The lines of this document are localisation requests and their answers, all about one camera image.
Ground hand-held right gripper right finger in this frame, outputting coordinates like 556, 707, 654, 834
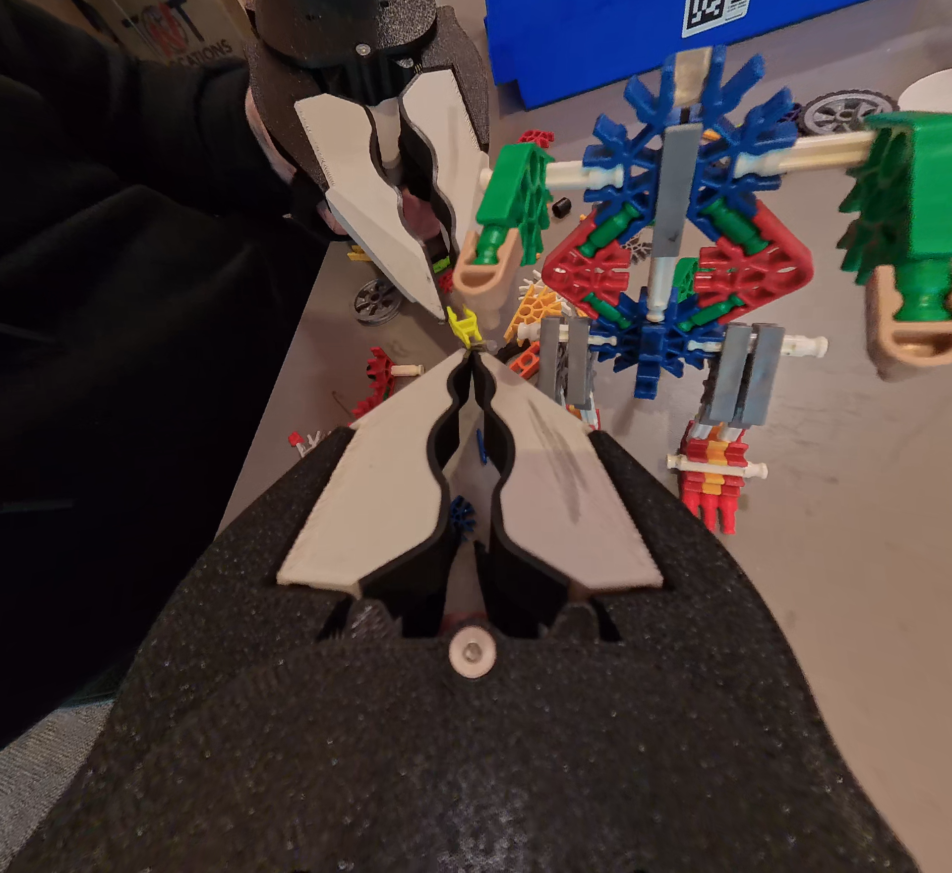
475, 350, 666, 593

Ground red connector strip with rods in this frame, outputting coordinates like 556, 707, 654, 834
348, 345, 426, 418

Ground colourful construction toy robot figure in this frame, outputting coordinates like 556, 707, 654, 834
450, 46, 952, 537

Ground large grey wheel hub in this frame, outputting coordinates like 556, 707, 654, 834
352, 277, 404, 329

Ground person's left hand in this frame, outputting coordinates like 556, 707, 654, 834
245, 98, 352, 239

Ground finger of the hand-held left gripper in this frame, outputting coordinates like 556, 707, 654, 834
292, 92, 447, 321
400, 64, 482, 258

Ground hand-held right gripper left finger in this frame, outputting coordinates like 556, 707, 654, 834
275, 349, 476, 589

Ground small grey wheel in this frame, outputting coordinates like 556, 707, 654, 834
800, 89, 902, 139

